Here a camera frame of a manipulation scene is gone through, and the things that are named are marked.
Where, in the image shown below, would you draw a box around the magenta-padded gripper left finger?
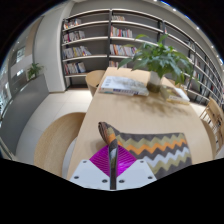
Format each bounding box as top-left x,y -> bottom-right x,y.
69,143 -> 113,191

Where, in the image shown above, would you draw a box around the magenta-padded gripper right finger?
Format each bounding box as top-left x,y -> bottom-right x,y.
116,144 -> 158,191

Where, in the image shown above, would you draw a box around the zigzag-patterned towel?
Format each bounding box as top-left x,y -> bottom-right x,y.
97,121 -> 193,191

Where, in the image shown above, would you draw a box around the green-covered book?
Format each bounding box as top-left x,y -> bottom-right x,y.
159,84 -> 191,105

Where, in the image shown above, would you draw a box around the slatted wooden chair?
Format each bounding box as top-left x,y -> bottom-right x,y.
198,96 -> 224,135

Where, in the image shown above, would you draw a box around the small background potted plant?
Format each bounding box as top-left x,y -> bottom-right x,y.
25,61 -> 45,81

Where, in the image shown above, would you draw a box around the green potted plant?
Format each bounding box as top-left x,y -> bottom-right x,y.
117,33 -> 202,94

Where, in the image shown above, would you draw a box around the tall grey bookshelf unit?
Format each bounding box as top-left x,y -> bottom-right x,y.
59,8 -> 224,108

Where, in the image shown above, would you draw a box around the ceiling lights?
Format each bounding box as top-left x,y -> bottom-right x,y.
153,0 -> 224,65

